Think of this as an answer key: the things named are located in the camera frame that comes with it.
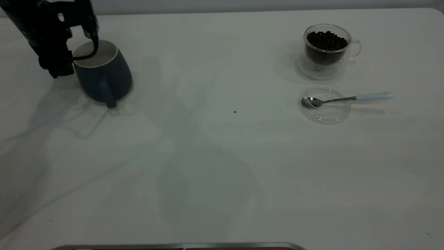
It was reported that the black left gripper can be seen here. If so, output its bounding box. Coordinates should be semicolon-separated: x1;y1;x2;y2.
21;0;99;78

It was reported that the clear glass handled cup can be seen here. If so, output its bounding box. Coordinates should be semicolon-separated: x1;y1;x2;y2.
304;24;362;72

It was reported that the dark grey ceramic mug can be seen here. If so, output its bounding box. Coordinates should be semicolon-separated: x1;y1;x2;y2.
73;39;133;109

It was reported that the roasted coffee beans pile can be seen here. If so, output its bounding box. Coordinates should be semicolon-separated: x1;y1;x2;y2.
305;31;348;65

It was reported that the small clear glass dish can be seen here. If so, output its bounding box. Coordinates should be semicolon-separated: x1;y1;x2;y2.
300;86;351;124

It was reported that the metal spoon light-blue handle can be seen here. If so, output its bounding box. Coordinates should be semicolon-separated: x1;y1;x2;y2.
301;92;394;109

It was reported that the clear glass saucer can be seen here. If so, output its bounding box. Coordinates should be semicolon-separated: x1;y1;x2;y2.
295;52;347;81

